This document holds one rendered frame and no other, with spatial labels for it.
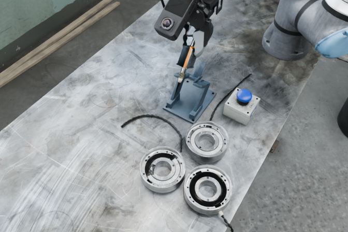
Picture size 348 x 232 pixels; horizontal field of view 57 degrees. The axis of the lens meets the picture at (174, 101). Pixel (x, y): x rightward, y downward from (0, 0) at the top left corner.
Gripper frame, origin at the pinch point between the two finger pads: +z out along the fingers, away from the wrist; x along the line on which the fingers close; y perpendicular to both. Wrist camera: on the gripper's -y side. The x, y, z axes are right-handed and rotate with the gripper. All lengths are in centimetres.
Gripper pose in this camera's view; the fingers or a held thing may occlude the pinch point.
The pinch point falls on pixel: (189, 52)
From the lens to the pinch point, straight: 74.0
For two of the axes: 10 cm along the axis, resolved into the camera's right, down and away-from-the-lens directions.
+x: -8.4, -4.2, 3.3
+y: 5.4, -6.9, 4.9
